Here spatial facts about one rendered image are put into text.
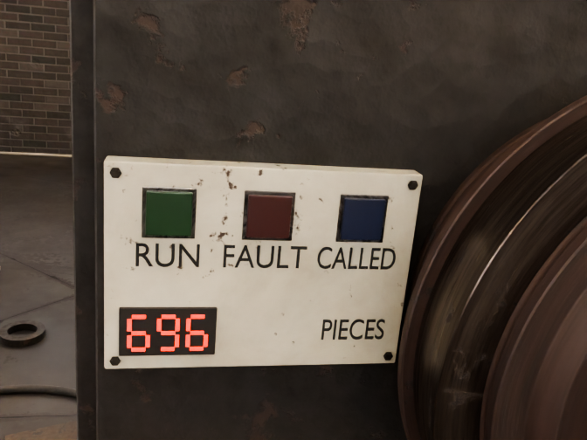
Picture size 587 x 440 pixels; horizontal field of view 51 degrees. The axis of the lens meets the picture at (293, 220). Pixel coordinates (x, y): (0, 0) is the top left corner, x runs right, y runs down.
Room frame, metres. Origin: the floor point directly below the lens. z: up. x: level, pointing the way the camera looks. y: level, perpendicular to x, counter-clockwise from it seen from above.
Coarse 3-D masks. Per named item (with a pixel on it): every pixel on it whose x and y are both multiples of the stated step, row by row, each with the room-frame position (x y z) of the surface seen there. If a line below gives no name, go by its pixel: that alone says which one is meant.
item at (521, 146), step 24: (552, 120) 0.46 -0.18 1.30; (576, 120) 0.46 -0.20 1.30; (504, 144) 0.54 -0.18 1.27; (528, 144) 0.45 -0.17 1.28; (480, 168) 0.53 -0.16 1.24; (504, 168) 0.45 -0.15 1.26; (456, 192) 0.53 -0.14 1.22; (480, 192) 0.45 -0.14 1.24; (456, 216) 0.44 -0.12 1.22; (432, 240) 0.52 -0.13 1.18; (456, 240) 0.44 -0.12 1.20; (432, 264) 0.44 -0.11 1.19; (408, 288) 0.53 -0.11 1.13; (432, 288) 0.44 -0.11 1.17; (408, 312) 0.44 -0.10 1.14; (408, 336) 0.44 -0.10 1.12; (408, 360) 0.44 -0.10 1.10; (408, 384) 0.44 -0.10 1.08; (408, 408) 0.44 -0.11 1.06; (408, 432) 0.44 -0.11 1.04
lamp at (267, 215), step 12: (252, 204) 0.47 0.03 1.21; (264, 204) 0.47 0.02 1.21; (276, 204) 0.48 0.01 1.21; (288, 204) 0.48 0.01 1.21; (252, 216) 0.47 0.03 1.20; (264, 216) 0.48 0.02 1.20; (276, 216) 0.48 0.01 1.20; (288, 216) 0.48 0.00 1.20; (252, 228) 0.47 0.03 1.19; (264, 228) 0.48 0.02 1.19; (276, 228) 0.48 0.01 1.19; (288, 228) 0.48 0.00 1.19
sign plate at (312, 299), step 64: (128, 192) 0.46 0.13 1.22; (192, 192) 0.47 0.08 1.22; (256, 192) 0.48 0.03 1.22; (320, 192) 0.49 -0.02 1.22; (384, 192) 0.50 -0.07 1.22; (128, 256) 0.46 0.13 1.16; (192, 256) 0.47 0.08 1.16; (256, 256) 0.48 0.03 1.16; (320, 256) 0.49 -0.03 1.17; (384, 256) 0.50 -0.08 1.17; (192, 320) 0.47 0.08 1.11; (256, 320) 0.48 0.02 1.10; (320, 320) 0.49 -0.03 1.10; (384, 320) 0.50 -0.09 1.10
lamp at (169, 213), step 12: (156, 192) 0.46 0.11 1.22; (168, 192) 0.46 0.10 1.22; (180, 192) 0.46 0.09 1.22; (156, 204) 0.46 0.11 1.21; (168, 204) 0.46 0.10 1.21; (180, 204) 0.46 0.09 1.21; (192, 204) 0.46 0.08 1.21; (156, 216) 0.46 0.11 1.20; (168, 216) 0.46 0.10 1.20; (180, 216) 0.46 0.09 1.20; (156, 228) 0.46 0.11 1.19; (168, 228) 0.46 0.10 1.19; (180, 228) 0.46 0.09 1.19
